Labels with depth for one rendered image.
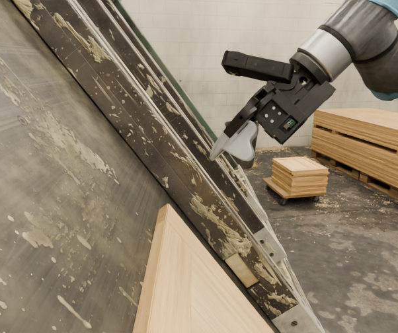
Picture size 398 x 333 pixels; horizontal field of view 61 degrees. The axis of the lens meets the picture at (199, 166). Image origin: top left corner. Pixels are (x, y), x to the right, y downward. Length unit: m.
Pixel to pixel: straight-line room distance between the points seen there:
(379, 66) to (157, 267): 0.45
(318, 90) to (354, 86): 6.41
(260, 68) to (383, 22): 0.18
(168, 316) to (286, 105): 0.34
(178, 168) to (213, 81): 5.23
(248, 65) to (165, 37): 5.12
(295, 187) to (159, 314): 3.51
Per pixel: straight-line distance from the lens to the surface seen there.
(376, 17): 0.58
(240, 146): 0.54
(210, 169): 0.95
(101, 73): 0.59
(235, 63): 0.56
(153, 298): 0.34
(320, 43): 0.55
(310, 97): 0.55
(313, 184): 3.87
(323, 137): 5.56
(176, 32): 5.69
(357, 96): 7.03
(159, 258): 0.39
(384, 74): 0.62
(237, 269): 0.70
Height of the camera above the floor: 1.49
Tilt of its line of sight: 17 degrees down
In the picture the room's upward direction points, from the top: straight up
